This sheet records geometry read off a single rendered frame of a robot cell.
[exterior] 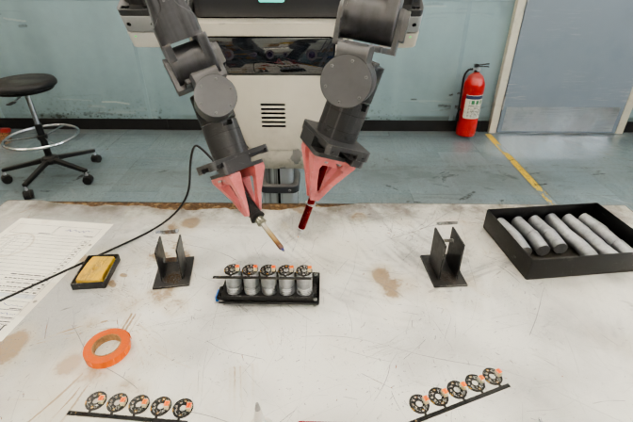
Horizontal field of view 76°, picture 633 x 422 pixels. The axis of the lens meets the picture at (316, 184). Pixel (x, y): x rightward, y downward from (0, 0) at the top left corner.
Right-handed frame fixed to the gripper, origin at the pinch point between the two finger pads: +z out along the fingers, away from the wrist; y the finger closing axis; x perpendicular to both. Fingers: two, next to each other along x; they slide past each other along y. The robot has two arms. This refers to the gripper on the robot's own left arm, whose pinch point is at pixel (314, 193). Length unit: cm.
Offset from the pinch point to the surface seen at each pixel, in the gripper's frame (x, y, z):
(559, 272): 44.3, 11.2, 2.0
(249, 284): -4.9, -0.2, 17.3
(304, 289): 2.9, 2.8, 15.2
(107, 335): -23.2, 0.0, 27.6
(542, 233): 49.1, 1.8, -0.5
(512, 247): 39.3, 4.6, 1.9
